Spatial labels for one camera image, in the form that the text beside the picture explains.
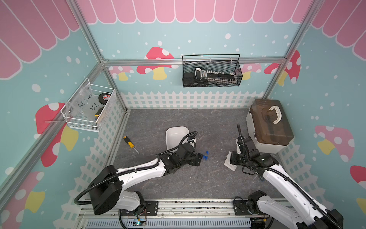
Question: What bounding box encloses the black wire mesh basket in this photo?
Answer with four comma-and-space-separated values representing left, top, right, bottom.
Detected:
182, 54, 243, 87

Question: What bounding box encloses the white wire wall basket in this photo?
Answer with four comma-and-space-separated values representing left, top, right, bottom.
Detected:
61, 79, 118, 132

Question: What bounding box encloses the clear labelled plastic bag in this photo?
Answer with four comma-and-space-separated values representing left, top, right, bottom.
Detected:
65, 84, 101, 122

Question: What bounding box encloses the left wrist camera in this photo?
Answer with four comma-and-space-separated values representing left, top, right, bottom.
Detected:
187, 137, 196, 144

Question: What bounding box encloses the black tape roll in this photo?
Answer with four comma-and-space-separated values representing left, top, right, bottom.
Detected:
98, 93, 111, 105

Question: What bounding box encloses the black socket tool set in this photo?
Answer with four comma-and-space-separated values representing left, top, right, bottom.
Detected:
193, 67, 237, 86

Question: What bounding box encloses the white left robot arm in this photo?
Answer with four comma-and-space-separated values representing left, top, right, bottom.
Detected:
74, 143, 204, 216

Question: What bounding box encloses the brown lidded storage box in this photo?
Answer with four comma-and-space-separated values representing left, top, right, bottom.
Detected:
246, 99, 294, 154

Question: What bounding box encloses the white rectangular plastic tray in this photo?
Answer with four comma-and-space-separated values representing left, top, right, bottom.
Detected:
165, 127, 190, 150

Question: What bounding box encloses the yellow black screwdriver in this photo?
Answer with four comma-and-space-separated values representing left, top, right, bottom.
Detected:
123, 136, 140, 154

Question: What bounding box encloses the white wiping cloth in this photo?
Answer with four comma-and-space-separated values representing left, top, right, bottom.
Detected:
224, 151, 237, 171

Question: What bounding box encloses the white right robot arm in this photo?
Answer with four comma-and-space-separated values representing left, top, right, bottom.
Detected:
227, 136, 344, 229

